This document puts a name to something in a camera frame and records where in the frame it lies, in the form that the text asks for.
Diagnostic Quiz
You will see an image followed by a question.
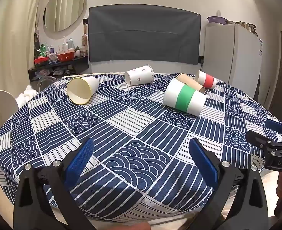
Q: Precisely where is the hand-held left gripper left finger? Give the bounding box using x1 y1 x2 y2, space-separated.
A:
13 138 95 230

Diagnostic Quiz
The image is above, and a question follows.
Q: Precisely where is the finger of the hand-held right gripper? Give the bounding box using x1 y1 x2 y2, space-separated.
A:
245 130 279 150
265 119 282 137

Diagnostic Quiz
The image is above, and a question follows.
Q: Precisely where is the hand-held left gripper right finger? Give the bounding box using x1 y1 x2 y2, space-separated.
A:
188 138 270 230

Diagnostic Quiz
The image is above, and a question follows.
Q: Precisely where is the white green band paper cup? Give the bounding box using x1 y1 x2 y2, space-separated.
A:
162 78 208 117

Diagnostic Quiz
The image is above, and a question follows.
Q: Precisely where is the plain cream paper cup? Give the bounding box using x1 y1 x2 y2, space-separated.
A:
67 76 100 105

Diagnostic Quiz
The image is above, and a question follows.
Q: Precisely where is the white red band paper cup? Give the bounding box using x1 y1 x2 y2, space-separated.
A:
195 69 218 90

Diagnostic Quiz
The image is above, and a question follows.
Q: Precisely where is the brown paper cup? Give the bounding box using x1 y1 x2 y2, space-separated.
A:
176 73 206 94

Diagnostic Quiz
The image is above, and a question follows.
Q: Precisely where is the white heart print paper cup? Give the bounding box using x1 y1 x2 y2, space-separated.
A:
125 65 155 86

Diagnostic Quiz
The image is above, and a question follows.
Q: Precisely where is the blue white patterned tablecloth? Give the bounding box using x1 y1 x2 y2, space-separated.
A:
0 72 282 224

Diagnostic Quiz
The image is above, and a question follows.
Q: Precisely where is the white refrigerator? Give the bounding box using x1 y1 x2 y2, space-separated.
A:
202 23 264 101

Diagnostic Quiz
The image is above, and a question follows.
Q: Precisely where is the white fluffy cloth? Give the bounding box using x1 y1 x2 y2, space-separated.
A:
16 84 39 106

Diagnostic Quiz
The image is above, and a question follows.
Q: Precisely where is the transparent chair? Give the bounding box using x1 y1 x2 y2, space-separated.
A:
36 76 59 93

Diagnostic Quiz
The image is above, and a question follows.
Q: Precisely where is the black shelf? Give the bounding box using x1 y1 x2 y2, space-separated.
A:
28 56 89 82

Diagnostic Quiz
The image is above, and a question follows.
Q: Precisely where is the white chair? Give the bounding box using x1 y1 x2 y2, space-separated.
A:
0 90 20 136

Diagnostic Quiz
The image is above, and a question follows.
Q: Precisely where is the red dotted colander bowl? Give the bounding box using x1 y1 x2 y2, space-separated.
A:
56 52 76 63

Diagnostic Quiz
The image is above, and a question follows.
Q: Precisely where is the metal pot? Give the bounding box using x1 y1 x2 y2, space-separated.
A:
232 21 257 36

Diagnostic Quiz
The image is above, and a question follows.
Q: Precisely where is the green figure toy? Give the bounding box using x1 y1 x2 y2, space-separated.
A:
39 42 48 58

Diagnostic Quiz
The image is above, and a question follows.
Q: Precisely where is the wooden hairbrush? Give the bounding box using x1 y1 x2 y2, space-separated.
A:
82 25 88 47

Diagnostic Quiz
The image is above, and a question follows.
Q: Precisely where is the purple plastic basin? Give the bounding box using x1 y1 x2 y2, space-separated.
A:
207 16 228 26

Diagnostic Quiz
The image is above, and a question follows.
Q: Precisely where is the beige curtain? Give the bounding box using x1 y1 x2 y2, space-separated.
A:
0 0 47 94

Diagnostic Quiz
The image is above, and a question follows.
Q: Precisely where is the grey cloth cover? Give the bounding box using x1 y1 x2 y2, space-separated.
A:
88 4 202 65

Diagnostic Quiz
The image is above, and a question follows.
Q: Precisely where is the oval wall mirror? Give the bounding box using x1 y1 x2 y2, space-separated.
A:
43 0 88 33

